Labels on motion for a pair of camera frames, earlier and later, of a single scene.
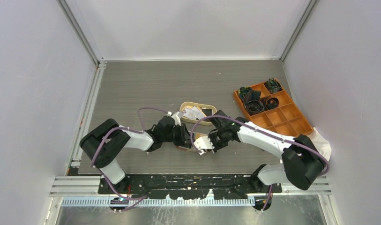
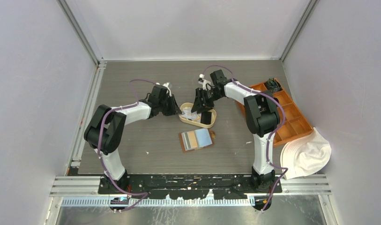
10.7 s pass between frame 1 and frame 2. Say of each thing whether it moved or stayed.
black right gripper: moved
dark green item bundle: stayed
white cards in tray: stayed
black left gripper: moved
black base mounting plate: stayed
